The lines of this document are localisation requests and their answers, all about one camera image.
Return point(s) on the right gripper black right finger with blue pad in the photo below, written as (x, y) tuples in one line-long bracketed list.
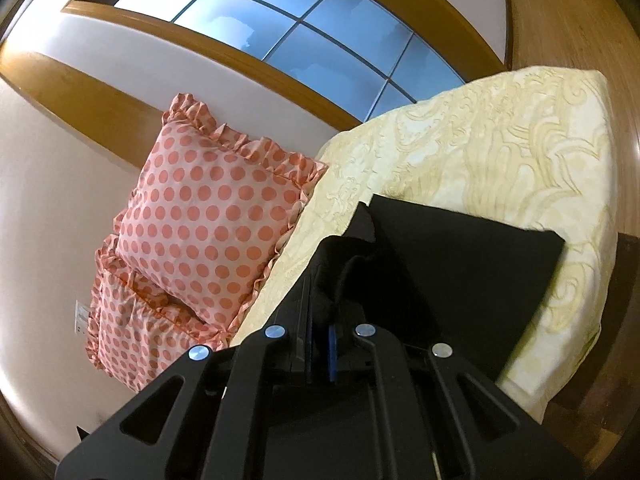
[(436, 416)]

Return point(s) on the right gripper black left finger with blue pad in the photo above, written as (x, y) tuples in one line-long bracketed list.
[(241, 413)]

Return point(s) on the black pants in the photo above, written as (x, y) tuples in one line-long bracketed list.
[(429, 275)]

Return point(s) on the pink polka dot pillow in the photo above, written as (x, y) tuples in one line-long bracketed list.
[(211, 212), (135, 329)]

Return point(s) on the cream patterned bed cover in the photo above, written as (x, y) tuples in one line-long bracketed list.
[(532, 148)]

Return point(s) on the wood framed glass window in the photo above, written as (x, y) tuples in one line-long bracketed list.
[(343, 61)]

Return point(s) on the white wall socket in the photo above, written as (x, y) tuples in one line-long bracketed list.
[(81, 318)]

